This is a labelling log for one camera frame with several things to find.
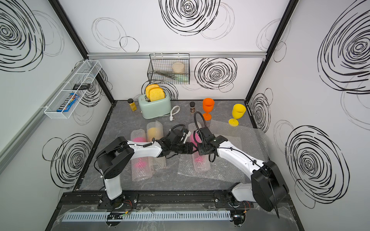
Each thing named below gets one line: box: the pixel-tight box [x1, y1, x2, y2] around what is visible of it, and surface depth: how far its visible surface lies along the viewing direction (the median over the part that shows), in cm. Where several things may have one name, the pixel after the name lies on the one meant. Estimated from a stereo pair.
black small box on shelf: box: [72, 83, 91, 90], surface depth 80 cm
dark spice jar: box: [189, 101, 196, 115], surface depth 110 cm
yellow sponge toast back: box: [145, 83, 160, 100], surface depth 100 cm
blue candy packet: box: [56, 92, 80, 113], surface depth 72 cm
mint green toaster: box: [138, 93, 172, 119], surface depth 103 cm
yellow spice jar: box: [127, 98, 138, 112], surface depth 111 cm
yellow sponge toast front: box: [149, 87, 166, 102], surface depth 101 cm
